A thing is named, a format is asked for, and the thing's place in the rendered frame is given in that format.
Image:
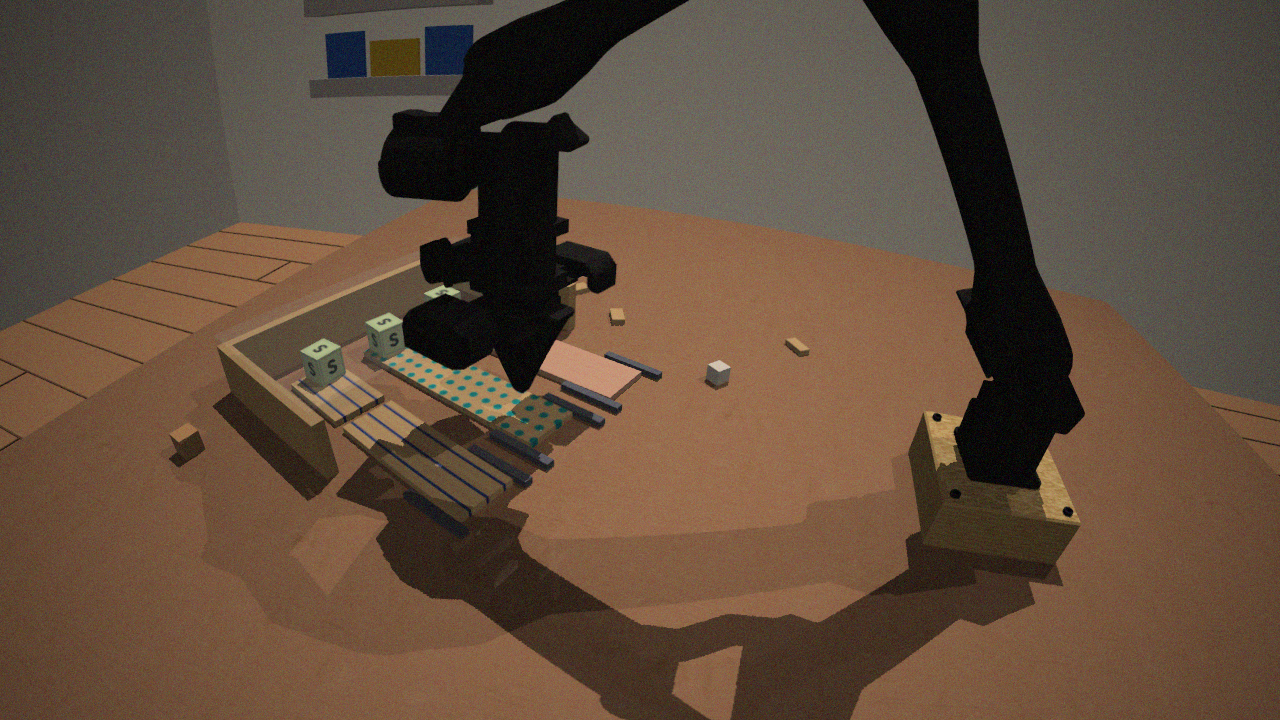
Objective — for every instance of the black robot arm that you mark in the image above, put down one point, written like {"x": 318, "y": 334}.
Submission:
{"x": 1012, "y": 322}

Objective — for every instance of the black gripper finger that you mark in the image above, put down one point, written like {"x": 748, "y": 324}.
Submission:
{"x": 551, "y": 324}
{"x": 517, "y": 354}

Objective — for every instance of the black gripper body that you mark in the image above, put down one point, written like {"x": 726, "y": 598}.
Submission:
{"x": 522, "y": 269}

